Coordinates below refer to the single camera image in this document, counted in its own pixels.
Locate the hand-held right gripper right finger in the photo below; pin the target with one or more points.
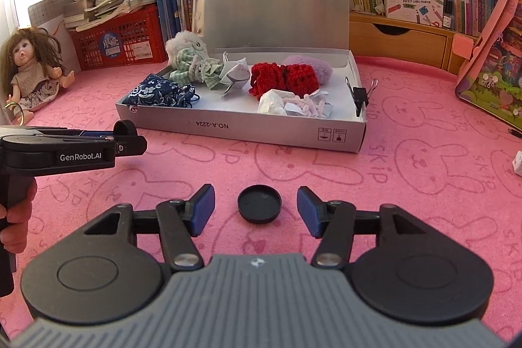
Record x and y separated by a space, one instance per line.
308 209

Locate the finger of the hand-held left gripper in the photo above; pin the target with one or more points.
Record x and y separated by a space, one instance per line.
98 134

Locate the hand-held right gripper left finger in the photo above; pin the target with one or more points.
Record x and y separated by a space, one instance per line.
204 209

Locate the black round lid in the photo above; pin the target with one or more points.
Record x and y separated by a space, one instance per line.
259 205

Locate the blue patterned scrunchie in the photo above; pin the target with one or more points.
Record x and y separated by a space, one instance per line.
155 93

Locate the white tissue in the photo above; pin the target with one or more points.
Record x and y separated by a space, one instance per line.
274 103

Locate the white fluffy pompom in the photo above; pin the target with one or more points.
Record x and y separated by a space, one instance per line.
183 42

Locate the white fabric scrunchie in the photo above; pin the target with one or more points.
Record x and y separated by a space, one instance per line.
234 73

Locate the purple fluffy pompom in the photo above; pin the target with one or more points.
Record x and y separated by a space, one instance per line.
318 66

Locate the grey cardboard box with lid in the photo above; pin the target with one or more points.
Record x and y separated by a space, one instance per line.
277 5

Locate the person's left hand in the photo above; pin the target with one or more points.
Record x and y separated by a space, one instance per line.
22 225

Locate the clear glass mug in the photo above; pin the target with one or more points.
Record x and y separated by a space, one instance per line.
8 106

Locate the green plaid scrunchie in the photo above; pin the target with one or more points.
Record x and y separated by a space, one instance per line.
183 73

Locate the red plastic crate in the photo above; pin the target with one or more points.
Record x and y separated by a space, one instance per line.
134 34

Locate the pink rabbit-print cloth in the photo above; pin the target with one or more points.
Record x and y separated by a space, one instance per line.
408 168

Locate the brown-haired doll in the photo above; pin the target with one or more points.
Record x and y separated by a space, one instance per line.
30 50

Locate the black binder clip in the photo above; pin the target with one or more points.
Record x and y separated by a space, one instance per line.
361 95

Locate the red crocheted scrunchie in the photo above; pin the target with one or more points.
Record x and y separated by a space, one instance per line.
265 81
301 81

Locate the grey grid board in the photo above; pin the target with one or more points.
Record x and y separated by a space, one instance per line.
40 13

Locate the wooden drawer unit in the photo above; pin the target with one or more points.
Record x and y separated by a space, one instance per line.
408 38

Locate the small white object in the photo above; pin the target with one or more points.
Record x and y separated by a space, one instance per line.
518 164

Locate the pink printed bag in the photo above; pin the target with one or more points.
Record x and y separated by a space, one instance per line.
497 66

